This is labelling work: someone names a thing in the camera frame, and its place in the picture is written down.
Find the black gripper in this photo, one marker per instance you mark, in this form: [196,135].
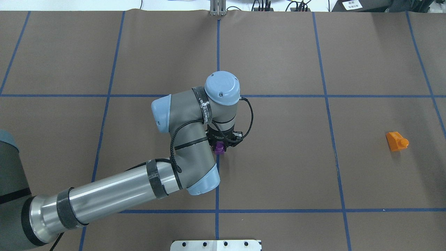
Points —
[218,135]

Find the purple trapezoid block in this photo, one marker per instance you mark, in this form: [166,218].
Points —
[219,148]

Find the orange trapezoid block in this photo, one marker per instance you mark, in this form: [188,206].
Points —
[396,141]

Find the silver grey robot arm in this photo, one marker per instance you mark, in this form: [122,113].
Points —
[197,120]

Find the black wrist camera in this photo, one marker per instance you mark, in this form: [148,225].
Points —
[236,138]

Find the white metal base plate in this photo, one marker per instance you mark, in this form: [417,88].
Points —
[217,245]

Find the aluminium frame post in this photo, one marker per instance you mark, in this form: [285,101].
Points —
[217,8]

